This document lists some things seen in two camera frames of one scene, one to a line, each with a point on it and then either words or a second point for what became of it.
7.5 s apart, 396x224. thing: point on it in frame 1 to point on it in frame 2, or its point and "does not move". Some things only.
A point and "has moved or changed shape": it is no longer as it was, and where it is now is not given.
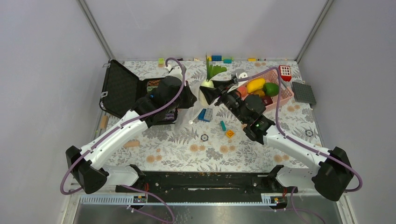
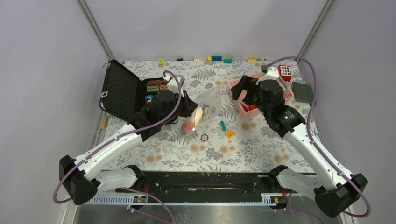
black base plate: [205, 183] does not move
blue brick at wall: [216, 58] does not move
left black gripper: [191, 98] to [189, 105]
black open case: [156, 101] does not move
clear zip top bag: [186, 118] has moved or changed shape
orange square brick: [229, 133] does not move
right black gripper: [211, 94] to [244, 83]
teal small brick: [223, 126] does not move
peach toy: [243, 90] has moved or changed shape
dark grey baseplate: [303, 93] does not move
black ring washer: [204, 137] does not move
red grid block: [285, 72] does not move
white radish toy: [212, 71] to [198, 115]
